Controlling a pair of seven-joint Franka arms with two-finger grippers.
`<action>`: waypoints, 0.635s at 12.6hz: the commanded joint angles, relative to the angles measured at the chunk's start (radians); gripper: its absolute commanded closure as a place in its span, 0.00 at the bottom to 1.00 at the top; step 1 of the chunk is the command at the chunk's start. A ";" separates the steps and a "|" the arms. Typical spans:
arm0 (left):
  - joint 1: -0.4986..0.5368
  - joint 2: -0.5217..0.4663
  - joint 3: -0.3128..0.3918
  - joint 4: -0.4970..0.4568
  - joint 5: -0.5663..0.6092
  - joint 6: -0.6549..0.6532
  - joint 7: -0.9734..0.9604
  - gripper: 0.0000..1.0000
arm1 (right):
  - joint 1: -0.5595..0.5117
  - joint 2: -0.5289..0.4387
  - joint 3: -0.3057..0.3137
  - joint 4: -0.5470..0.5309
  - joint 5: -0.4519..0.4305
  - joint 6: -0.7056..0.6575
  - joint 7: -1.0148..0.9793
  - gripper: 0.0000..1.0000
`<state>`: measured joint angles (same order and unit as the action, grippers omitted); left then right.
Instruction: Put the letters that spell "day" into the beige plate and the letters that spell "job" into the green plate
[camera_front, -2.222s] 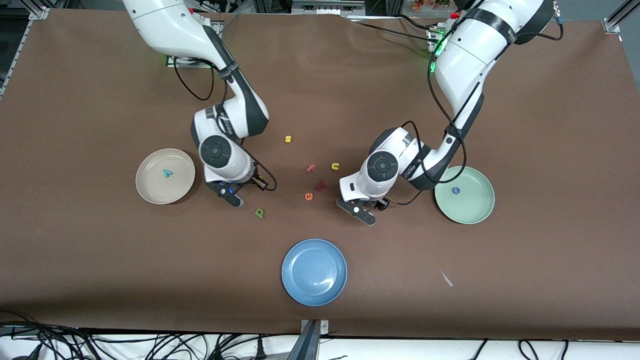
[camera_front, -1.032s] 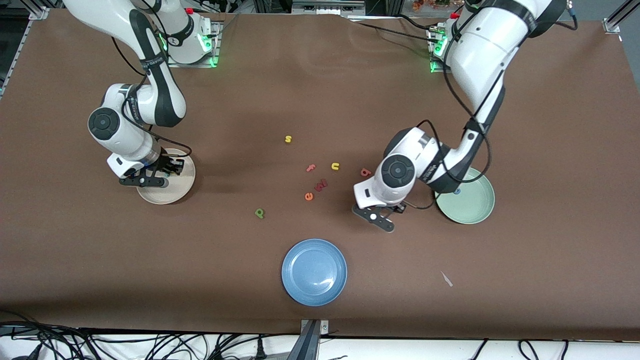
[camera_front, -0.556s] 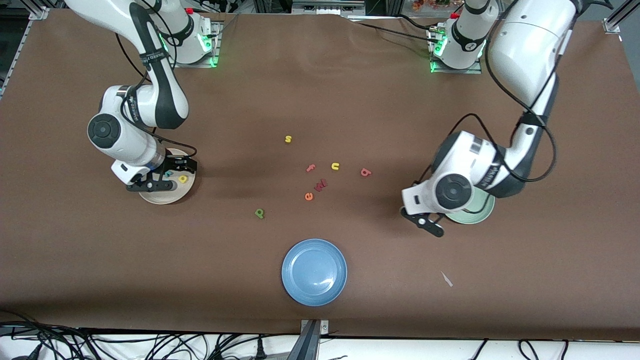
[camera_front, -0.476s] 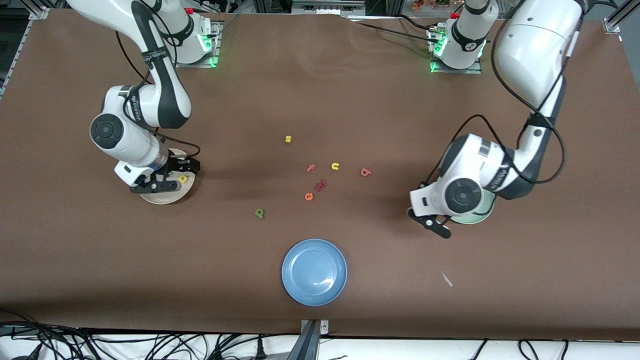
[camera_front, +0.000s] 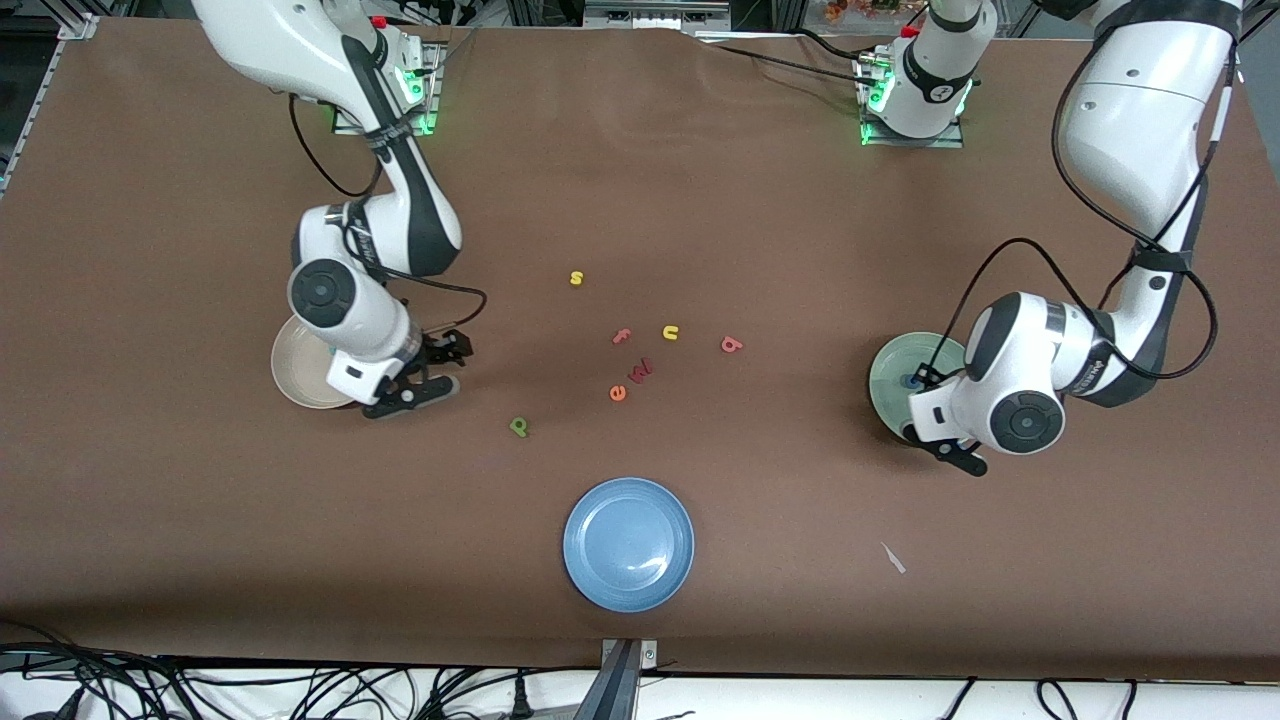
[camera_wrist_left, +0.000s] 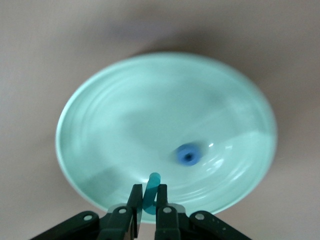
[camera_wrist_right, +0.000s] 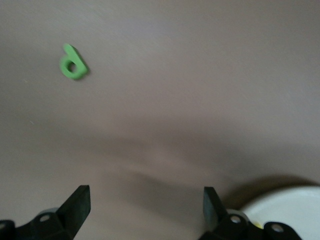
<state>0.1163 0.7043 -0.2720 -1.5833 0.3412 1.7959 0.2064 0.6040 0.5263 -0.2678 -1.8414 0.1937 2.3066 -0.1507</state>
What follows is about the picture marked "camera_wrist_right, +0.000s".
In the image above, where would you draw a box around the brown table cover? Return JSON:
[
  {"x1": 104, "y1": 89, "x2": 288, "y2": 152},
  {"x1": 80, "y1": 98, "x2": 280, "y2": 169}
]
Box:
[{"x1": 0, "y1": 0, "x2": 320, "y2": 240}]

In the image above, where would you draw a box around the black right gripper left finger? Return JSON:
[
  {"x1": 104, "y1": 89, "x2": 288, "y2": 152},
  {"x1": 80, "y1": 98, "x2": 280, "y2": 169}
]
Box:
[{"x1": 0, "y1": 184, "x2": 91, "y2": 240}]

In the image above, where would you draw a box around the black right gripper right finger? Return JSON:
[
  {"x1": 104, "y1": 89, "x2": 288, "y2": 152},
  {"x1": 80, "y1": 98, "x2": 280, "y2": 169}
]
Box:
[{"x1": 199, "y1": 186, "x2": 301, "y2": 240}]

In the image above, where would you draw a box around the green letter p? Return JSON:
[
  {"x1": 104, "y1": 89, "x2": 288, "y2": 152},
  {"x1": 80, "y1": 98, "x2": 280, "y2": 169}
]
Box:
[{"x1": 59, "y1": 43, "x2": 90, "y2": 81}]

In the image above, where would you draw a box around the beige plate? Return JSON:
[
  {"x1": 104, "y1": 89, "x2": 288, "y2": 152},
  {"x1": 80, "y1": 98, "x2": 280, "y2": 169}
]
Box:
[{"x1": 241, "y1": 184, "x2": 320, "y2": 240}]

